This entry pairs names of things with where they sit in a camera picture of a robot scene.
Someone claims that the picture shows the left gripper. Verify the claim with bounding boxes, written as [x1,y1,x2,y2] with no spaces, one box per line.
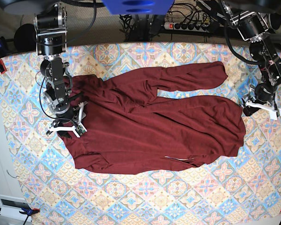
[242,83,278,116]

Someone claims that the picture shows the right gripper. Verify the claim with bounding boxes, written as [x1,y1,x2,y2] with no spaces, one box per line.
[43,92,84,139]

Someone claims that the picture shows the dark red t-shirt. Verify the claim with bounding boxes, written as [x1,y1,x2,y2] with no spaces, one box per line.
[62,61,246,174]

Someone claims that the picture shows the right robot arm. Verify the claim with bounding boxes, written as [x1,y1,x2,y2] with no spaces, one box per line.
[0,0,87,138]

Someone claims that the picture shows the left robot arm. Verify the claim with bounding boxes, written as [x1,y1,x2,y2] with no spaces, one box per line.
[218,0,281,117]

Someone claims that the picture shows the patterned tablecloth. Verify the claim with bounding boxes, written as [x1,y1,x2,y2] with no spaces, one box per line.
[0,52,281,225]

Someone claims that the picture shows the black round stool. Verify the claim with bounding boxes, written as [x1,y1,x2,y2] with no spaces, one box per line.
[14,23,36,53]

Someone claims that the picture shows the black round object top right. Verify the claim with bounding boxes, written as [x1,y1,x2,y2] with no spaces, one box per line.
[268,13,281,30]

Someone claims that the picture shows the blue orange clamp lower left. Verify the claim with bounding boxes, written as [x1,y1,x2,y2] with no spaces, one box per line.
[0,206,40,225]

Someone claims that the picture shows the white power strip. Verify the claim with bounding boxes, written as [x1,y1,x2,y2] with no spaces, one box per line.
[163,22,208,32]

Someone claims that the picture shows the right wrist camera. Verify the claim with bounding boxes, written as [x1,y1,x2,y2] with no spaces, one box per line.
[74,124,87,138]

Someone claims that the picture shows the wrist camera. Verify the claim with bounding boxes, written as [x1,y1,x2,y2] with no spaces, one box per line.
[269,108,281,120]
[74,124,87,138]

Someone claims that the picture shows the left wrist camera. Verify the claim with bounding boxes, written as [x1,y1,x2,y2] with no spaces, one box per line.
[269,108,281,120]

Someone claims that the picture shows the white wall socket box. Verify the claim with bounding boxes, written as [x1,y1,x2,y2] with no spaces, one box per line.
[0,195,29,222]

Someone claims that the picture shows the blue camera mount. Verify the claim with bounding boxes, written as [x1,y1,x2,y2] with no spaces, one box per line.
[102,0,174,15]

